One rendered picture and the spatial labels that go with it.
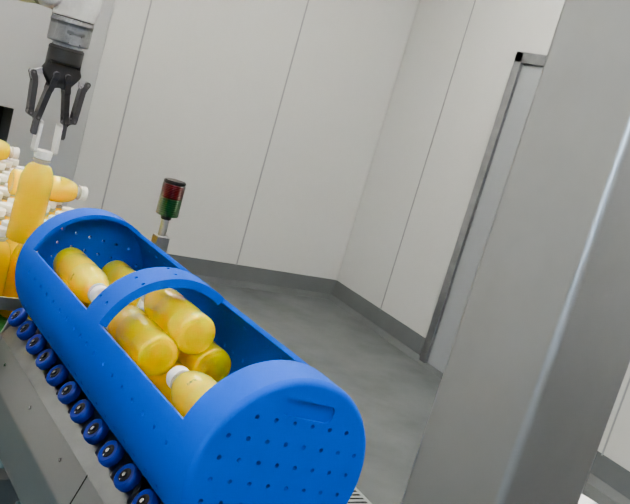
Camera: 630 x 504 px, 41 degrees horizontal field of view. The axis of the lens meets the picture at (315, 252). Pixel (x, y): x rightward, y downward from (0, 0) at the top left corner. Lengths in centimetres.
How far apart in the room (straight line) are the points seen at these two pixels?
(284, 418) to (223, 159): 538
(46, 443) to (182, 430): 53
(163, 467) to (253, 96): 543
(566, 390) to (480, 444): 5
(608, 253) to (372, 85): 657
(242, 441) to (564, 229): 79
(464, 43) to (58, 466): 534
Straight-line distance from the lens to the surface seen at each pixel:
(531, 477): 42
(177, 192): 236
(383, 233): 674
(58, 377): 166
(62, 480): 154
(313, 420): 117
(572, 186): 39
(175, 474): 114
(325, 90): 673
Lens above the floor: 159
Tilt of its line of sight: 10 degrees down
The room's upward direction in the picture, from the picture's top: 16 degrees clockwise
